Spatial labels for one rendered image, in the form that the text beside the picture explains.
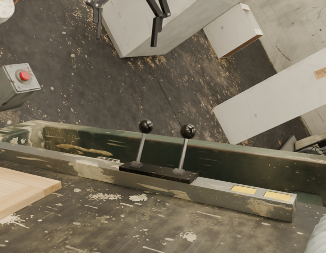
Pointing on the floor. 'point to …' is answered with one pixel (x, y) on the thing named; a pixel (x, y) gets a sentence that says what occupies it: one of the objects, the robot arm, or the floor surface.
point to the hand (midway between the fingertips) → (126, 38)
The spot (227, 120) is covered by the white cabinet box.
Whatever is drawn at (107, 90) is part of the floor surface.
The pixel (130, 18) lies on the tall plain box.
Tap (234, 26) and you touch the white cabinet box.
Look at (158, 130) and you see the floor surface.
